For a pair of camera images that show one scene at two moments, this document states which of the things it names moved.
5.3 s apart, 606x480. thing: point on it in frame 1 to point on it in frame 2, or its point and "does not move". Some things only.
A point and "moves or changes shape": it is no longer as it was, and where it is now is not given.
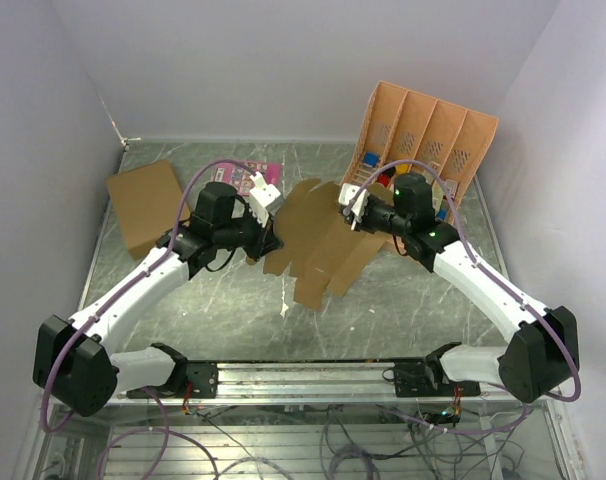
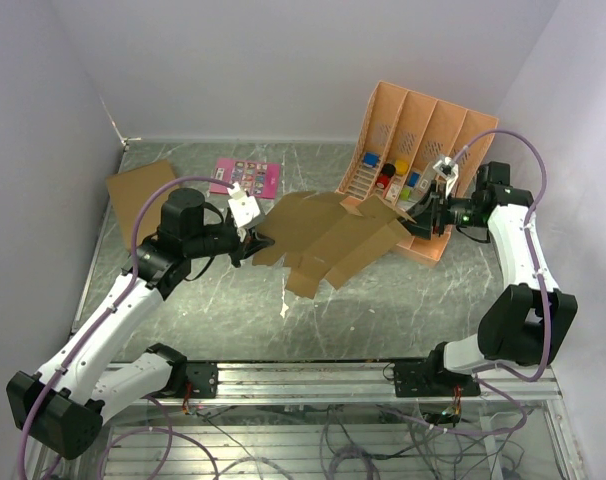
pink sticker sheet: (239, 176) does not move
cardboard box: (321, 248) moves or changes shape
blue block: (371, 158) does not move
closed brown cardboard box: (146, 202) does not move
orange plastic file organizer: (412, 133) does not move
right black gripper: (363, 227) to (430, 213)
